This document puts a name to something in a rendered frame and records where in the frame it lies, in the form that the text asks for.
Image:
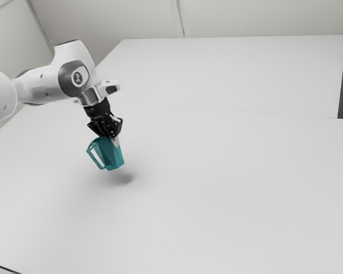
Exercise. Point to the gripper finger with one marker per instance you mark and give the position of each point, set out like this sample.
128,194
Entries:
115,141

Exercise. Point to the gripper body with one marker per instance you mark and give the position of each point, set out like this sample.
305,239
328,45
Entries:
103,121

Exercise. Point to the teal faceted mug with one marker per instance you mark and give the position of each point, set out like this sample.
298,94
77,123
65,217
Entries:
110,155

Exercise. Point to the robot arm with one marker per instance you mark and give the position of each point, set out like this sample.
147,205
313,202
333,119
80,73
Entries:
40,82

